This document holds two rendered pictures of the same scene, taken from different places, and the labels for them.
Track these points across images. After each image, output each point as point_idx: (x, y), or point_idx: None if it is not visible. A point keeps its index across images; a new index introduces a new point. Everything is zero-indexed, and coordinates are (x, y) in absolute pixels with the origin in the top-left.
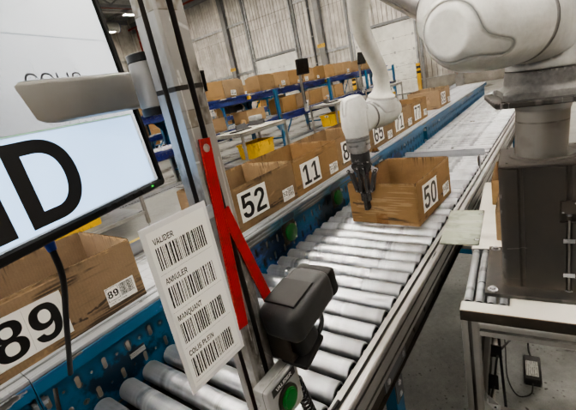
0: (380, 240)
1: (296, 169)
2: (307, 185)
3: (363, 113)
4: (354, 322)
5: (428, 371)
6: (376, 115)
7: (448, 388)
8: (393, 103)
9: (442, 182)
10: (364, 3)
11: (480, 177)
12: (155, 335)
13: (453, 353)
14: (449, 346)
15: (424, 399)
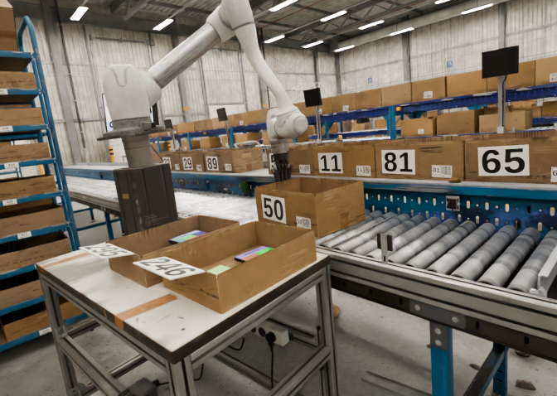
0: (256, 214)
1: (314, 155)
2: (323, 171)
3: (267, 123)
4: (191, 210)
5: (293, 366)
6: (273, 127)
7: (268, 372)
8: (278, 120)
9: (297, 213)
10: (243, 48)
11: (361, 259)
12: (230, 188)
13: (305, 389)
14: (317, 391)
15: (268, 356)
